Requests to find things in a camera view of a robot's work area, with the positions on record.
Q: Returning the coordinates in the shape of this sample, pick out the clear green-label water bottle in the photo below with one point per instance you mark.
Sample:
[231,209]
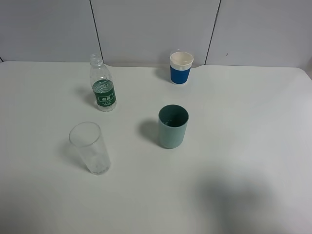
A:
[102,84]

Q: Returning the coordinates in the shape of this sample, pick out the teal green plastic cup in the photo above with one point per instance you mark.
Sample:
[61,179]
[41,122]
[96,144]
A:
[172,124]

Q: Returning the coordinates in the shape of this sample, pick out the blue and white cup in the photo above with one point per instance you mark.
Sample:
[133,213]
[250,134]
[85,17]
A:
[180,66]

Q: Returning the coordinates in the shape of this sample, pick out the clear drinking glass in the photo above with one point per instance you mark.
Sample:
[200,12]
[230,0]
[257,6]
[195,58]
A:
[87,140]

